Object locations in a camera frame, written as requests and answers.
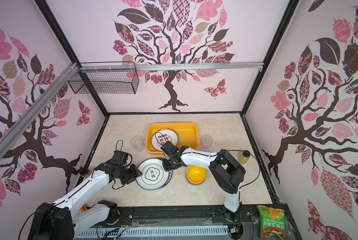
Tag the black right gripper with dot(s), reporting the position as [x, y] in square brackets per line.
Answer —
[165, 166]

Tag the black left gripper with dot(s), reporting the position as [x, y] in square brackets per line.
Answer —
[134, 169]

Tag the white plate red characters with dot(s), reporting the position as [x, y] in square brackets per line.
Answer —
[162, 136]

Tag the white plate black flower outline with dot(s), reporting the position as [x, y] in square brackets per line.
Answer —
[154, 176]

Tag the clear plastic cup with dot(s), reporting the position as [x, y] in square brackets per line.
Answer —
[206, 142]
[137, 144]

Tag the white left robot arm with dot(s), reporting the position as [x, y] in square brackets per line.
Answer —
[64, 220]

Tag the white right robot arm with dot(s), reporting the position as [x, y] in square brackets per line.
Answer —
[226, 170]

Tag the yellow plastic bin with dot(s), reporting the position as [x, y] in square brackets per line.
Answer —
[188, 135]

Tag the yellow upturned bowl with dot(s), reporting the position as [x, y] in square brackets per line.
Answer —
[195, 175]

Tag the yellow bottle right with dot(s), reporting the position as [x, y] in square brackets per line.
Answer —
[244, 157]

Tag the white vented strip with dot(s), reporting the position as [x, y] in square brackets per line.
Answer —
[157, 233]

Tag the green snack bag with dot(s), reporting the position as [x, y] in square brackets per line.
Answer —
[272, 222]

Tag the black wire basket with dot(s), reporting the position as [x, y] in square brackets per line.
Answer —
[105, 78]

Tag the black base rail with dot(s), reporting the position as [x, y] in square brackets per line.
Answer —
[216, 214]

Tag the aluminium rail back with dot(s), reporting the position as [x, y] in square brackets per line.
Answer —
[175, 67]

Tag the aluminium rail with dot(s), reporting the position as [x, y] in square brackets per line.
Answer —
[175, 67]
[19, 127]

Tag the aluminium rail left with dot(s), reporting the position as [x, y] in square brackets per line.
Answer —
[19, 127]

